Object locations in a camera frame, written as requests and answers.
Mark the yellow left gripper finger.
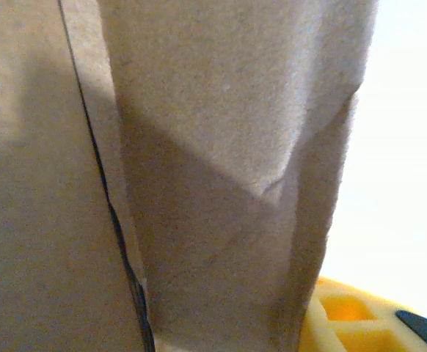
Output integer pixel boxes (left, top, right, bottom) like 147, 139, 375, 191
299, 276, 427, 352

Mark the brown cardboard paper box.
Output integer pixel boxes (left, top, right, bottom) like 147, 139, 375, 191
0, 0, 380, 352

